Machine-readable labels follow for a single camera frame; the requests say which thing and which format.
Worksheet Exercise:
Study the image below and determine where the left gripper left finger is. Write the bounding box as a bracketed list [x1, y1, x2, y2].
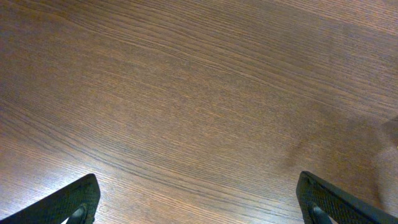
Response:
[1, 174, 101, 224]

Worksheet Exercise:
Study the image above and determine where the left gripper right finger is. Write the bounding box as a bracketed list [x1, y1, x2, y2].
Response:
[296, 171, 397, 224]

